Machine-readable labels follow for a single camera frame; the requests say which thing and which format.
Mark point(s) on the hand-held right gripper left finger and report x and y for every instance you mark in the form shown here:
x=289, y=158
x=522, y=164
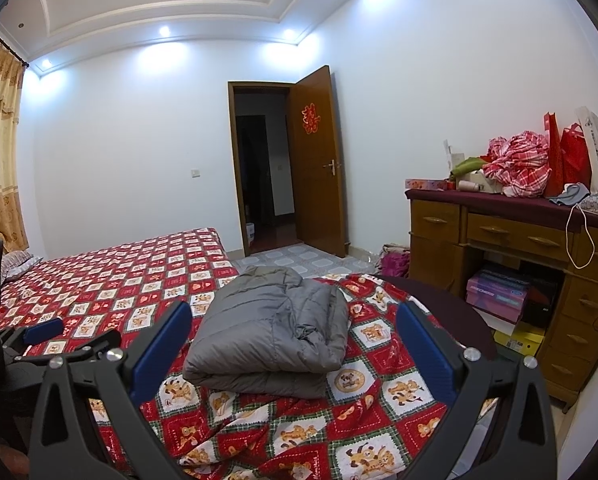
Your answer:
x=161, y=355

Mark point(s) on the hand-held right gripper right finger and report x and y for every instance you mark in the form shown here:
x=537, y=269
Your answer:
x=426, y=355

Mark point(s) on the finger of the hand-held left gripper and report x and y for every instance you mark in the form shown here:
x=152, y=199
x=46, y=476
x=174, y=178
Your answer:
x=43, y=330
x=89, y=344

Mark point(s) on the grey puffer jacket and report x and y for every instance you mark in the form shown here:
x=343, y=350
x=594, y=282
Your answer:
x=264, y=330

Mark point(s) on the striped pillow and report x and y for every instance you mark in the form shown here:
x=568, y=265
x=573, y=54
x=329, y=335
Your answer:
x=21, y=262

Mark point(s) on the dark wooden bed footboard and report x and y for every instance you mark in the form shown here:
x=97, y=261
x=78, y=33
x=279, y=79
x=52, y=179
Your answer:
x=459, y=305

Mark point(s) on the red bear-print bedspread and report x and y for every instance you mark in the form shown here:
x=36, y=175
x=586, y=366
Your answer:
x=129, y=285

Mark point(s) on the white box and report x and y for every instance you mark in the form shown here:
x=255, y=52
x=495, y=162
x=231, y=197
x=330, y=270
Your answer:
x=494, y=321

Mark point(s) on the yellow box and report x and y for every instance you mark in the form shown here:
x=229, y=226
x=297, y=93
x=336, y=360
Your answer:
x=519, y=342

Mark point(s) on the purple shoe box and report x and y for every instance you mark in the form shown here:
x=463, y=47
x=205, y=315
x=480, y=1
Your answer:
x=496, y=292

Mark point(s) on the magenta cloth bag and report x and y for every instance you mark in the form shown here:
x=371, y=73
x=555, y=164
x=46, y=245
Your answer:
x=395, y=262

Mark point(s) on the black box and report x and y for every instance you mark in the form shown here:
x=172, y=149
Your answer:
x=541, y=305

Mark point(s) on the wooden desk with drawers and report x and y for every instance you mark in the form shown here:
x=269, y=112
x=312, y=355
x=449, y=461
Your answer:
x=509, y=232

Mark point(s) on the white bucket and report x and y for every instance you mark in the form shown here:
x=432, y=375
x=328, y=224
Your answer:
x=250, y=234

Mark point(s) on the flat pink box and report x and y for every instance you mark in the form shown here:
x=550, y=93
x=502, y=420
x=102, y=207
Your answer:
x=429, y=184

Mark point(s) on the beige thread spool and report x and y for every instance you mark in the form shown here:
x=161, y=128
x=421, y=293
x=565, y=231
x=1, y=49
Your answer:
x=470, y=187

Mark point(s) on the green cloth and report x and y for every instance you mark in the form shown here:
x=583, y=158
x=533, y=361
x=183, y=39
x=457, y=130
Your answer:
x=466, y=167

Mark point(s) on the brown wooden door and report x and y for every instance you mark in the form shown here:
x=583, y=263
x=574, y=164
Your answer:
x=319, y=195

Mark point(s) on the white carton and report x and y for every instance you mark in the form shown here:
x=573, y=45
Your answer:
x=455, y=164

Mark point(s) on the red checked cloth bundle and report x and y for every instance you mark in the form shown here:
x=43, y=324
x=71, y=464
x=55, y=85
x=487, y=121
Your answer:
x=521, y=165

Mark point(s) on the grey cloth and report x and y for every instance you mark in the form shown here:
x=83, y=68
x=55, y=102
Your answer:
x=571, y=194

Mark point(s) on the tall red gift bag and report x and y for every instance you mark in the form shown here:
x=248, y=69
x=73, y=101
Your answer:
x=553, y=160

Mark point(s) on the wide red gift bag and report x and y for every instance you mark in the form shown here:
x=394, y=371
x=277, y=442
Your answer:
x=575, y=157

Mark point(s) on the ceiling spotlight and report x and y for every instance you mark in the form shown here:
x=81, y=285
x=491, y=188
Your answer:
x=289, y=34
x=46, y=62
x=164, y=31

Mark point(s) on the white printed bag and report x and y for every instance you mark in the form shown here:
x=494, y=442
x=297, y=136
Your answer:
x=596, y=155

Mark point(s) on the black curtain rod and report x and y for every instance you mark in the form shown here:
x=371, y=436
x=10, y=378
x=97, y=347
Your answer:
x=9, y=47

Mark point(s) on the red paper door decoration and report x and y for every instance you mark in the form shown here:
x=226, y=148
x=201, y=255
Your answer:
x=309, y=119

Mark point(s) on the brown door frame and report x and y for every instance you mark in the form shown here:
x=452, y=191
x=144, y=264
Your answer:
x=233, y=170

